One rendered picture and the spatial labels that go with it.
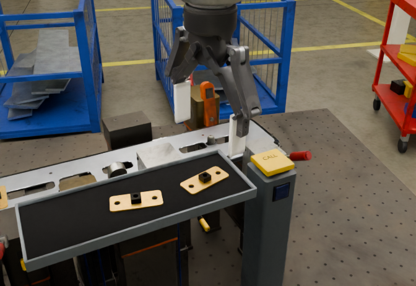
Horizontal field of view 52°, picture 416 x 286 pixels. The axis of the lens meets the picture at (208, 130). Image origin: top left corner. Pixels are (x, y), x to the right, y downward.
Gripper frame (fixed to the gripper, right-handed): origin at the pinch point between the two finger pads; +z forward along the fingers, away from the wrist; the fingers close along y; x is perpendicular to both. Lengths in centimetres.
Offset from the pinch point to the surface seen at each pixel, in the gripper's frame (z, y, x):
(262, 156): 10.0, -0.6, -13.1
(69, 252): 10.9, -0.2, 25.4
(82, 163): 26.5, 42.0, 5.1
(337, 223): 55, 5, -57
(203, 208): 10.4, -5.2, 4.9
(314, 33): 119, 265, -394
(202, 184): 10.0, -0.4, 1.3
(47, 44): 72, 276, -73
